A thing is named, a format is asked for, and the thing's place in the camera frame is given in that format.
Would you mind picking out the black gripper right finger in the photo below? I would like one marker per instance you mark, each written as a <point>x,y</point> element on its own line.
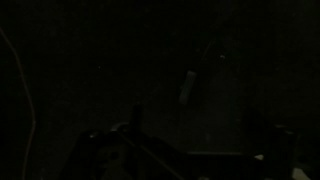
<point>270,146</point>

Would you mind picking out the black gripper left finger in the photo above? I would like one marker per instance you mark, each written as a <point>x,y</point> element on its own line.
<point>110,150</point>

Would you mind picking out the small grey object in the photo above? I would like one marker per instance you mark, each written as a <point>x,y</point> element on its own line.
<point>187,87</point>

